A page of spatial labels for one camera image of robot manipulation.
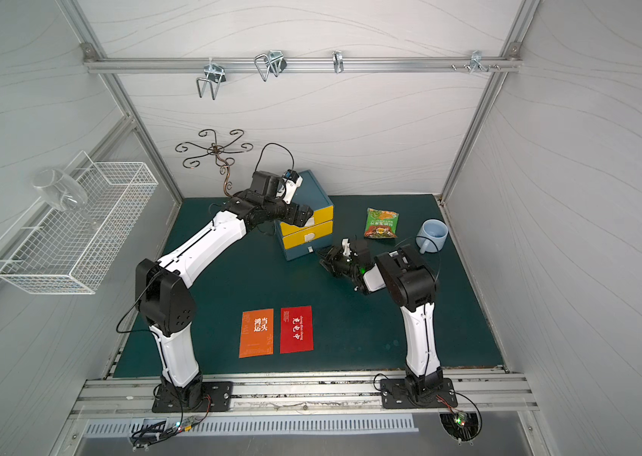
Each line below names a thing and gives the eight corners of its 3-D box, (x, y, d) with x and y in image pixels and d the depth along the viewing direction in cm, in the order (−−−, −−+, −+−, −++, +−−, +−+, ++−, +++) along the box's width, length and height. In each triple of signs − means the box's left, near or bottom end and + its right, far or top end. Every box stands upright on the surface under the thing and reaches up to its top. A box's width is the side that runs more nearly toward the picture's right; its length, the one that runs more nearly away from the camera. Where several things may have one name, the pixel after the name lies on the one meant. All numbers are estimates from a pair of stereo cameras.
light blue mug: (418, 253, 106) (425, 238, 99) (413, 233, 112) (419, 218, 105) (444, 253, 106) (452, 238, 99) (437, 233, 112) (445, 218, 105)
